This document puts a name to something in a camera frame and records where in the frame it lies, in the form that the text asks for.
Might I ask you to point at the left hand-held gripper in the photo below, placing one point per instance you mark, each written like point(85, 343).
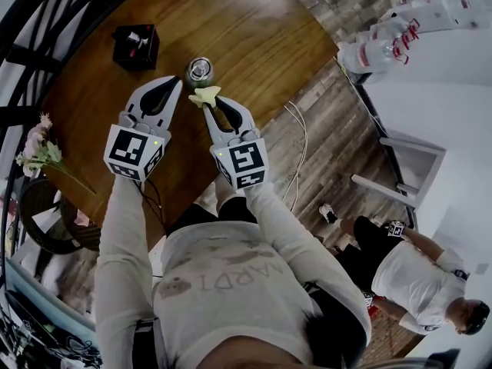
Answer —
point(128, 152)

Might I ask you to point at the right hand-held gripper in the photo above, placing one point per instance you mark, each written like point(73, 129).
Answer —
point(244, 161)

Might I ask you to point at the pale yellow cloth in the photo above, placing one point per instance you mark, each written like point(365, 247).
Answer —
point(203, 95)

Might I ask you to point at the metal bottle with ring lid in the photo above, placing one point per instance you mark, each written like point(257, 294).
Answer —
point(199, 71)

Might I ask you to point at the person's left forearm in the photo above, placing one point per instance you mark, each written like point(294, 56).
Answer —
point(123, 221)

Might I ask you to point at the person's right forearm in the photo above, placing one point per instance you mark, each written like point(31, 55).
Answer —
point(280, 221)

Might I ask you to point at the black desk organizer box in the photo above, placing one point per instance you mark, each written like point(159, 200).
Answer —
point(134, 48)

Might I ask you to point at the person's legs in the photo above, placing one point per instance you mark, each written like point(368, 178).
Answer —
point(215, 210)

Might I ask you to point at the artificial flower sprig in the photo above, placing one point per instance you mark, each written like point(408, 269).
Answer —
point(40, 148)

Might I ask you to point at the black wicker chair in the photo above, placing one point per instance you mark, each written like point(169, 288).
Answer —
point(54, 221)

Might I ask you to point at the clear plastic bag of bottles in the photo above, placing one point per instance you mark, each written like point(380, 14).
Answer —
point(378, 50)

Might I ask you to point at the person's light sweater torso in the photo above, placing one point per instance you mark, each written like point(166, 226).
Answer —
point(238, 290)

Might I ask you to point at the white step stool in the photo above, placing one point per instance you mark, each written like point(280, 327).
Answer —
point(419, 167)

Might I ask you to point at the teal panel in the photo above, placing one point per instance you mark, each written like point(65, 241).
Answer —
point(42, 298)

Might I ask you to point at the black equipment pile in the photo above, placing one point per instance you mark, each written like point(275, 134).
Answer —
point(34, 340)

